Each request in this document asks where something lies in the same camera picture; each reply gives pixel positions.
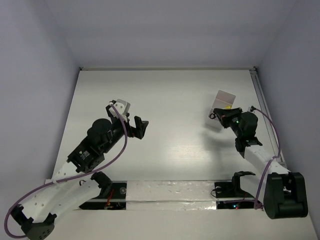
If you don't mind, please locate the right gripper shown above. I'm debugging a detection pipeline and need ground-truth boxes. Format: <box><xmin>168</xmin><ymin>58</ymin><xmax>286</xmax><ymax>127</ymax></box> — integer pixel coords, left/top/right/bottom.
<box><xmin>213</xmin><ymin>107</ymin><xmax>243</xmax><ymax>138</ymax></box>

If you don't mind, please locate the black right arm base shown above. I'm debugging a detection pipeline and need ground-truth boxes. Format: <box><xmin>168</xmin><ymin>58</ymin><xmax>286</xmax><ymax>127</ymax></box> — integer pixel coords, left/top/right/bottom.
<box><xmin>210</xmin><ymin>171</ymin><xmax>256</xmax><ymax>199</ymax></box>

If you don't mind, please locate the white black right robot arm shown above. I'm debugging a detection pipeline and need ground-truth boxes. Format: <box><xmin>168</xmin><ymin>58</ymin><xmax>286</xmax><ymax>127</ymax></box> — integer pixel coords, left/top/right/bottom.
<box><xmin>209</xmin><ymin>106</ymin><xmax>309</xmax><ymax>219</ymax></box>

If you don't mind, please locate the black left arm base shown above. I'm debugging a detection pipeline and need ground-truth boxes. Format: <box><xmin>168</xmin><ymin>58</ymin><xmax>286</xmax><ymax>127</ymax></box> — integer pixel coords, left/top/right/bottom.
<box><xmin>79</xmin><ymin>181</ymin><xmax>127</xmax><ymax>211</ymax></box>

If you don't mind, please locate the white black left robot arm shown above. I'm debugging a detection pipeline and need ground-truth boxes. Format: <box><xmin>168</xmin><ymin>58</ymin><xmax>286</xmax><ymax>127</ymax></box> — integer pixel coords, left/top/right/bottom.
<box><xmin>4</xmin><ymin>100</ymin><xmax>149</xmax><ymax>240</ymax></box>

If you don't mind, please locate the white divided desk organizer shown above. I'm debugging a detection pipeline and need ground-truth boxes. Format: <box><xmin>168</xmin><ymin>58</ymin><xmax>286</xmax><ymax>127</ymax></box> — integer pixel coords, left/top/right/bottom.
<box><xmin>204</xmin><ymin>89</ymin><xmax>237</xmax><ymax>132</ymax></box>

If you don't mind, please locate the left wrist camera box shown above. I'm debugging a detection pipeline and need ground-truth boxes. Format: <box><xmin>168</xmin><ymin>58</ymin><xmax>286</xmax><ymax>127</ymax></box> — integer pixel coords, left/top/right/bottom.
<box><xmin>109</xmin><ymin>99</ymin><xmax>131</xmax><ymax>121</ymax></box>

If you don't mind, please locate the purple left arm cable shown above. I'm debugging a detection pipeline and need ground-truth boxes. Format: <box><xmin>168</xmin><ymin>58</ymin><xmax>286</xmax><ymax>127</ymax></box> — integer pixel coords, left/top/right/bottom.
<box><xmin>4</xmin><ymin>104</ymin><xmax>129</xmax><ymax>237</ymax></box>

